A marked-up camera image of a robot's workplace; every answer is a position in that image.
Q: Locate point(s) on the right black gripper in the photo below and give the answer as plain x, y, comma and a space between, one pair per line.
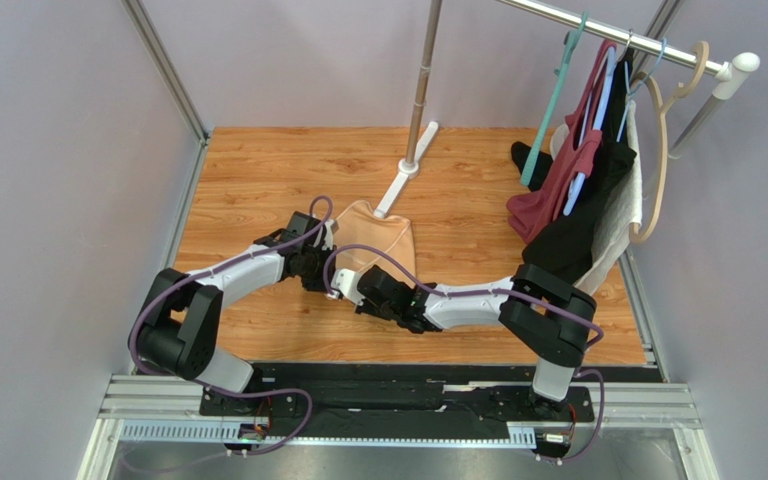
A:
366, 289

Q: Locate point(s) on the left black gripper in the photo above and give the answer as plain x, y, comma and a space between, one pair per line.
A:
317, 285

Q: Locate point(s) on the beige cloth napkin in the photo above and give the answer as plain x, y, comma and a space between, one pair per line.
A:
392, 235

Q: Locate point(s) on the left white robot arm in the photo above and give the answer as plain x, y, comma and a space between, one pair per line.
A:
176, 331

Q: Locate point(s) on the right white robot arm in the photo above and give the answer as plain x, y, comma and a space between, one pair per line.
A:
551, 317

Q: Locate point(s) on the maroon shirt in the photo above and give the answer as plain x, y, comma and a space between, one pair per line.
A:
530, 212

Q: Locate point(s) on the black garment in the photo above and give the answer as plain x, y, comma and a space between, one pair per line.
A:
563, 247

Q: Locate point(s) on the white towel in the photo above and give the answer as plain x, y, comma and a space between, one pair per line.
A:
623, 211

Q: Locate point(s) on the teal plastic hanger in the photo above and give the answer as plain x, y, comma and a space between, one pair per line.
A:
570, 43

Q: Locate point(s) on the light blue hanger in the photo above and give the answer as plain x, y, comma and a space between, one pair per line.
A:
596, 109

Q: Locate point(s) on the beige wooden hanger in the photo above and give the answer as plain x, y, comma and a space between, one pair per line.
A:
663, 133

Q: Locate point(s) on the metal clothes rack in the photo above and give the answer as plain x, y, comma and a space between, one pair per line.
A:
730, 76

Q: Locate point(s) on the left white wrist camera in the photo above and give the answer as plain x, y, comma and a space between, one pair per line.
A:
325, 239

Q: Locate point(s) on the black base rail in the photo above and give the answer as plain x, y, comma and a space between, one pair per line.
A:
395, 402

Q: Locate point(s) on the aluminium frame post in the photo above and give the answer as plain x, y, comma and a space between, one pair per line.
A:
151, 39

